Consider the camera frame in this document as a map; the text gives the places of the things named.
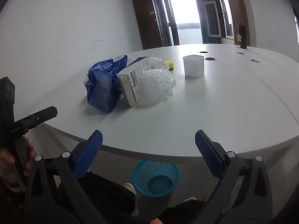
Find glass balcony door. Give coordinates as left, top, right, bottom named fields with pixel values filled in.
left=159, top=0, right=204, bottom=46

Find white paper carton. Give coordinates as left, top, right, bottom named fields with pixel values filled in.
left=116, top=56, right=150, bottom=108

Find small clear plastic bag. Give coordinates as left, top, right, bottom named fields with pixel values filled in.
left=127, top=56, right=170, bottom=71

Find brown wooden cabinet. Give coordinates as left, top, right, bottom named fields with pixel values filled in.
left=132, top=0, right=167, bottom=50

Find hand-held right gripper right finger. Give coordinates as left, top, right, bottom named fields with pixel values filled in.
left=195, top=130, right=273, bottom=223

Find blue plastic bag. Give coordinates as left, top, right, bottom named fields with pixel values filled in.
left=84, top=55, right=129, bottom=113

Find person's left hand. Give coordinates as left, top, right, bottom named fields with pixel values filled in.
left=0, top=139, right=37, bottom=176

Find brown wooden wardrobe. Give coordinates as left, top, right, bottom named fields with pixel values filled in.
left=225, top=0, right=250, bottom=47

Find white plastic cup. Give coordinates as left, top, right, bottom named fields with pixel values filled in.
left=182, top=54, right=205, bottom=78

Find blue plastic basket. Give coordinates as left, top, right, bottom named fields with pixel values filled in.
left=132, top=160, right=180, bottom=197

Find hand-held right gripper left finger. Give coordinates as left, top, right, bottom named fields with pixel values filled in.
left=24, top=130, right=103, bottom=223

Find black bottle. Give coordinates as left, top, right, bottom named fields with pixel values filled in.
left=237, top=23, right=248, bottom=49

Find wrist bracelet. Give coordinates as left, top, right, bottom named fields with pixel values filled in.
left=0, top=172, right=20, bottom=188

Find person's black pants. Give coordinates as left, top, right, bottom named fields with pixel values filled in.
left=55, top=171, right=212, bottom=224

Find person's left white shoe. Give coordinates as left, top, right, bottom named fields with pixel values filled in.
left=123, top=183, right=137, bottom=216

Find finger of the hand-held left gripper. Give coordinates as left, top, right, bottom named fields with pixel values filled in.
left=14, top=106, right=58, bottom=129
left=0, top=77, right=16, bottom=129

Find white framed window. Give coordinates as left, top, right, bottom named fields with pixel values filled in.
left=203, top=0, right=234, bottom=39

